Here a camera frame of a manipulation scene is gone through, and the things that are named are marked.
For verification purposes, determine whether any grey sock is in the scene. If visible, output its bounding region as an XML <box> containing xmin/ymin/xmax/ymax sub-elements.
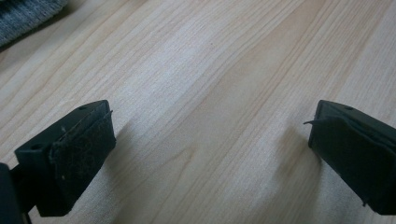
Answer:
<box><xmin>0</xmin><ymin>0</ymin><xmax>69</xmax><ymax>48</ymax></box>

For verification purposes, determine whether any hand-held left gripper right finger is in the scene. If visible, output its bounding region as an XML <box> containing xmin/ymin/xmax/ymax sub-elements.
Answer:
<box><xmin>303</xmin><ymin>99</ymin><xmax>396</xmax><ymax>217</ymax></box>

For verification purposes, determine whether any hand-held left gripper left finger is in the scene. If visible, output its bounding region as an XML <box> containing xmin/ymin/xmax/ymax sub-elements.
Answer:
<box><xmin>13</xmin><ymin>99</ymin><xmax>117</xmax><ymax>217</ymax></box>

